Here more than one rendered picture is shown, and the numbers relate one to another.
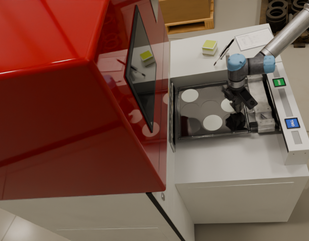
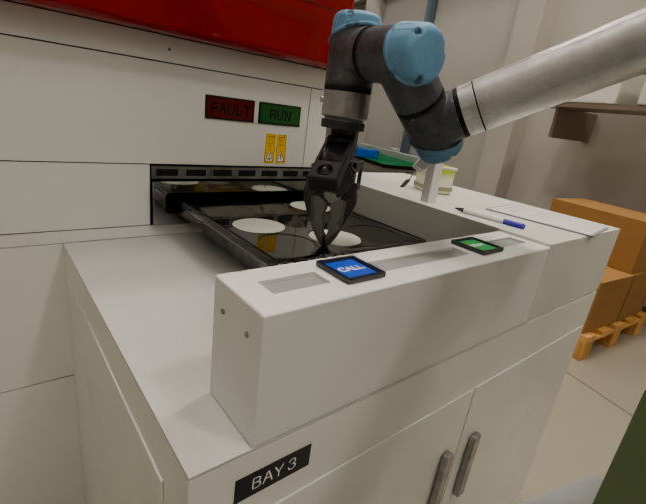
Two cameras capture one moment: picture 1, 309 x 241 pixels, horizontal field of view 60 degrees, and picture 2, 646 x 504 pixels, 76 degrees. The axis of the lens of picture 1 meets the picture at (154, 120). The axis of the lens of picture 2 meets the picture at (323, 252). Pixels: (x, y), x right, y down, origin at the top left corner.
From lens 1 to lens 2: 1.22 m
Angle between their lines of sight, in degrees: 39
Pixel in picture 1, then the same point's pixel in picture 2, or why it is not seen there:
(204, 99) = not seen: hidden behind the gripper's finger
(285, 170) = (182, 398)
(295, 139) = (286, 285)
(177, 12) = not seen: hidden behind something
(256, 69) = (371, 38)
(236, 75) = (331, 58)
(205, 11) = not seen: hidden behind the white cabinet
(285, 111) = (387, 262)
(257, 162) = (190, 335)
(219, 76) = (394, 217)
